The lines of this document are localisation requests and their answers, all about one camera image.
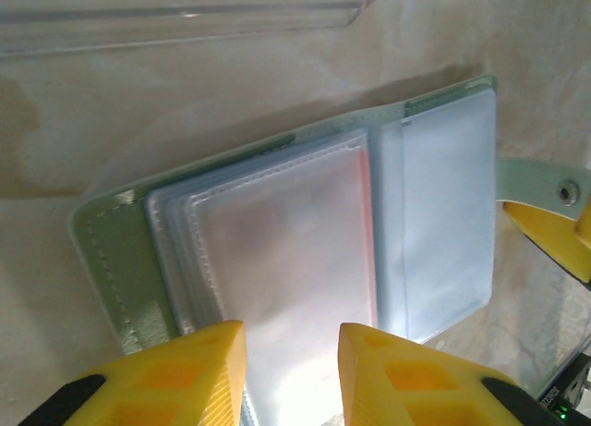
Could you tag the mint green card holder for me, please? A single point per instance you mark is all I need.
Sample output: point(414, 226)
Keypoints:
point(438, 213)

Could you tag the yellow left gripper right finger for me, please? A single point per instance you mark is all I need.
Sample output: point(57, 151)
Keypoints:
point(415, 384)

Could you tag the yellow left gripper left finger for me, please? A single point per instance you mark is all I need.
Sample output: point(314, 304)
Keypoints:
point(175, 384)

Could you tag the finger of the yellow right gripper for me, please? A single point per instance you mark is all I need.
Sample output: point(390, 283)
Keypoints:
point(558, 241)

